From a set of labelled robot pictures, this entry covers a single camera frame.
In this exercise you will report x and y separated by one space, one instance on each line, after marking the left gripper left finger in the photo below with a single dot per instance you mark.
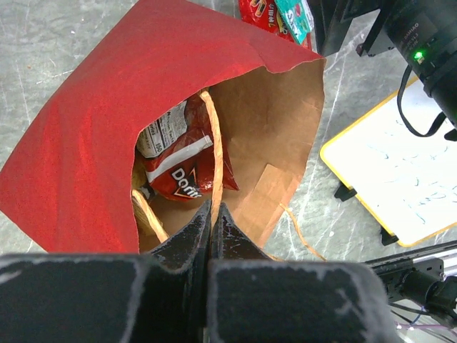
158 296

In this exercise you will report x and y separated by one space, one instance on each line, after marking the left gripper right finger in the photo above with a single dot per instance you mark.
252 298

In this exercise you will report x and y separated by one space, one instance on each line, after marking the teal Fox's candy bag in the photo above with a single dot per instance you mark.
297 17

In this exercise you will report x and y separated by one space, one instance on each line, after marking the red noodle snack bag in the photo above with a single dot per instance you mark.
264 15

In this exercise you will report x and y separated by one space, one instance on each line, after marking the red Doritos bag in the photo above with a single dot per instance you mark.
177 151

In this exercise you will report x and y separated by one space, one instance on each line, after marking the red paper bag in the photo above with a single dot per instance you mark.
67 183

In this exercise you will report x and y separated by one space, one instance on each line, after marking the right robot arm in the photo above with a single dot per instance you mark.
424 34

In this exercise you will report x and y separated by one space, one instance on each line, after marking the aluminium rail frame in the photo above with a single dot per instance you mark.
429 260

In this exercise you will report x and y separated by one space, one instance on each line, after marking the small whiteboard yellow frame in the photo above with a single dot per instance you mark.
407 183

